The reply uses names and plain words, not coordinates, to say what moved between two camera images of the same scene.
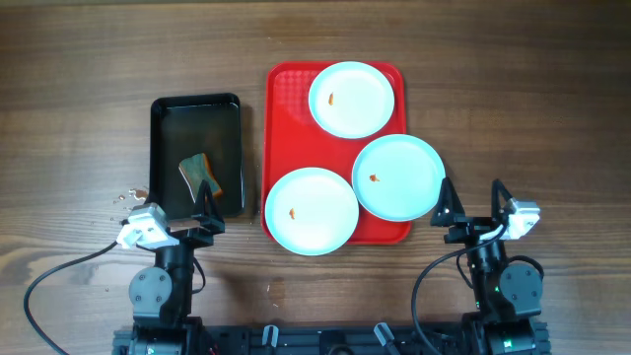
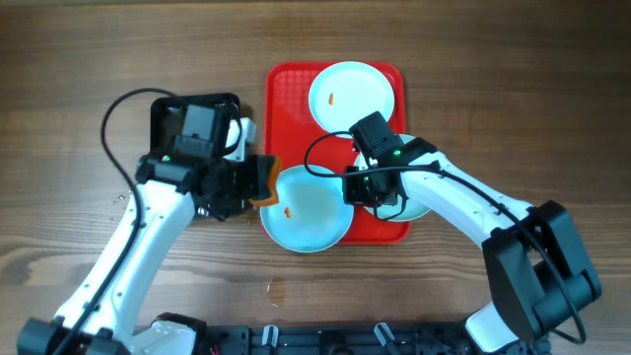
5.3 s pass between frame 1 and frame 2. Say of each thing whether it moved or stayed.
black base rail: stayed
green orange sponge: moved
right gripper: moved
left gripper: moved
